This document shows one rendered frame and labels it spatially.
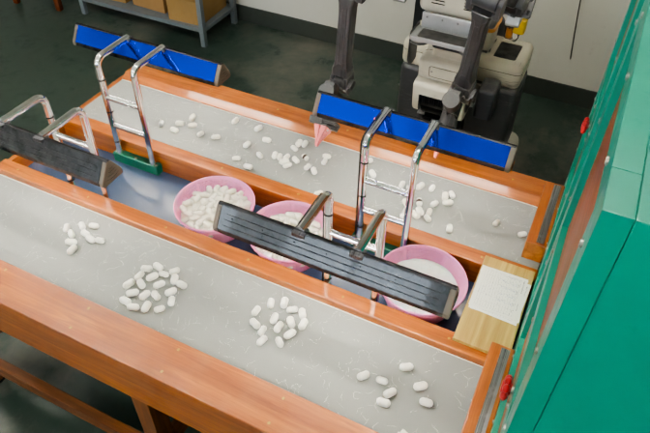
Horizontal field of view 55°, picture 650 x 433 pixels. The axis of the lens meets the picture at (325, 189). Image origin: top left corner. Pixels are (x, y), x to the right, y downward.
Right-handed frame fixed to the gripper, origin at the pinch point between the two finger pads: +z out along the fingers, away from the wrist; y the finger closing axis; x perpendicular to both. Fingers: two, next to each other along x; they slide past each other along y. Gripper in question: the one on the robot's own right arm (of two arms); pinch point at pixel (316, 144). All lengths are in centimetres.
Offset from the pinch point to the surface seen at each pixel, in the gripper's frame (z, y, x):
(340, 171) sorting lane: 6.3, 10.6, 4.0
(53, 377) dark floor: 117, -72, 5
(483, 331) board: 40, 74, -29
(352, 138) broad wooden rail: -7.6, 7.7, 12.9
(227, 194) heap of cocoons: 27.6, -18.4, -15.4
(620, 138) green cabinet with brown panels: 9, 84, -137
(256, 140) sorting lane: 4.6, -25.2, 5.2
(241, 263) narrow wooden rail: 46, 3, -34
